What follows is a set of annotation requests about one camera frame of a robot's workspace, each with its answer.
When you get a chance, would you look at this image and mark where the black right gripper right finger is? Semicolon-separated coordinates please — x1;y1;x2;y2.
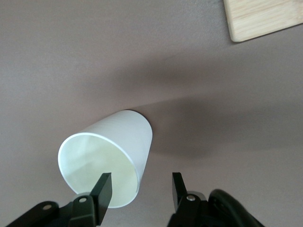
167;172;214;227

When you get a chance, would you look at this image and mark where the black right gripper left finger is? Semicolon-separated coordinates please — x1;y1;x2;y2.
7;172;112;227

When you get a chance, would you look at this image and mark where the white plastic cup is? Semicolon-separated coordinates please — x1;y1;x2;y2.
57;109;153;209

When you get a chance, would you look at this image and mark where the wooden cutting board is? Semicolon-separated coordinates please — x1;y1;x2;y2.
223;0;303;43

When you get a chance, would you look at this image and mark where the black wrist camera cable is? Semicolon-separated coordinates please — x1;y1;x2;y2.
207;188;267;227

